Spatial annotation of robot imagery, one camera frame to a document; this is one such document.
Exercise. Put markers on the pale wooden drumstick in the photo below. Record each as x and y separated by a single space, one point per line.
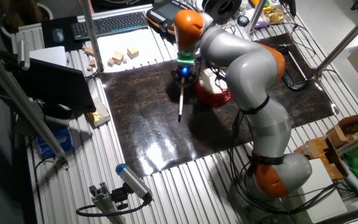
181 99

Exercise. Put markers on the orange and black teach pendant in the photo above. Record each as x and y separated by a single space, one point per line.
160 15

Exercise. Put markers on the aluminium profile bar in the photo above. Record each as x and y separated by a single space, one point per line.
356 141

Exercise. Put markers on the black hand tool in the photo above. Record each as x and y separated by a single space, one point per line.
288 7

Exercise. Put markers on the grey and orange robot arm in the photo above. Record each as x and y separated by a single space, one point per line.
250 65

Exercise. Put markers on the round black and blue puck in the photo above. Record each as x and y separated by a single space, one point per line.
243 20

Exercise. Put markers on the large wooden cube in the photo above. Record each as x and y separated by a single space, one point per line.
132 53

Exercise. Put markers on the short aluminium profile bracket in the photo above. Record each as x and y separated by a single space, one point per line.
104 202

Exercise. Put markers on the silver cylinder camera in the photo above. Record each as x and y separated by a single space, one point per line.
23 54

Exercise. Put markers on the brown cardboard box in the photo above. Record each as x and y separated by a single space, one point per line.
320 152

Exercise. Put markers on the small wooden block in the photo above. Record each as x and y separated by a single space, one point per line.
111 62
92 63

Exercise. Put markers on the white flat box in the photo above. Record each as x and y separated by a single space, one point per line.
322 193

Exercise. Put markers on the yellow and green item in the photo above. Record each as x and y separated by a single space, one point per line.
264 4

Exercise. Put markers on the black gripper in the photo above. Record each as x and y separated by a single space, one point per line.
184 71

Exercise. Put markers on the dark marble pattern mat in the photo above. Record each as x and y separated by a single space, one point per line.
154 124

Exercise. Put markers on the black mouse pad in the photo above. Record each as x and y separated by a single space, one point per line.
47 28

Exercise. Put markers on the slanted aluminium frame bar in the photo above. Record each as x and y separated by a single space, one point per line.
26 105

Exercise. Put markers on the black monitor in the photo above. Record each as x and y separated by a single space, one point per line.
54 84

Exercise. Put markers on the black camera clamp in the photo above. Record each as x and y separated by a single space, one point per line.
120 196

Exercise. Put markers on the grey computer mouse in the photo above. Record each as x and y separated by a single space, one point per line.
58 35

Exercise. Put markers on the black filament spool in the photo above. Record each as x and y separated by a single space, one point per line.
225 7

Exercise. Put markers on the medium wooden block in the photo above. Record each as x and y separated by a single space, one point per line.
118 57

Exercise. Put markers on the open cardboard box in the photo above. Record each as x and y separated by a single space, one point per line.
350 129

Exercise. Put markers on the box with gold foil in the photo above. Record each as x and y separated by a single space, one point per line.
99 113

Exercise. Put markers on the red drum with white head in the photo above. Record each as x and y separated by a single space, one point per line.
211 98

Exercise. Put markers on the blue tissue pack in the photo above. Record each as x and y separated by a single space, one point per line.
54 143

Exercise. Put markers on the grey rolled sheet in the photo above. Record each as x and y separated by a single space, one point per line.
356 185

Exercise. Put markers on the black computer keyboard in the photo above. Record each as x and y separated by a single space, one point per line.
110 25

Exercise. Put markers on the aluminium frame post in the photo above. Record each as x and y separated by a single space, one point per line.
343 42
90 31
256 15

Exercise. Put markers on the flat wooden block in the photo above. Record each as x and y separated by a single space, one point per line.
88 50

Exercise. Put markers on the silver camera with blue cap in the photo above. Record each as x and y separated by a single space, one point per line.
132 180

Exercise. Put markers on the gold foil item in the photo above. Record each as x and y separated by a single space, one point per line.
273 17

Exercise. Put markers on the purple item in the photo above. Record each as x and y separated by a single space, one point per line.
260 25

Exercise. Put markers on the white paper sheet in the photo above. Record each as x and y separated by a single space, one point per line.
148 43

